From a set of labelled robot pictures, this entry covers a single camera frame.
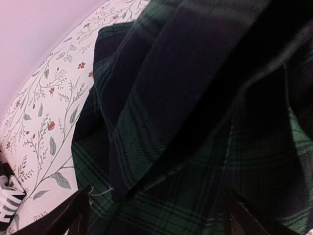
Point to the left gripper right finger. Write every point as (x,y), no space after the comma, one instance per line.
(240,219)

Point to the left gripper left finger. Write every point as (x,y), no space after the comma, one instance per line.
(71,217)

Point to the black white checkered shirt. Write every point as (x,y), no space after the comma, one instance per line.
(11,194)

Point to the dark green plaid garment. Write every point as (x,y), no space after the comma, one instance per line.
(192,98)

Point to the floral patterned table mat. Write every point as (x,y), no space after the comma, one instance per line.
(37,129)

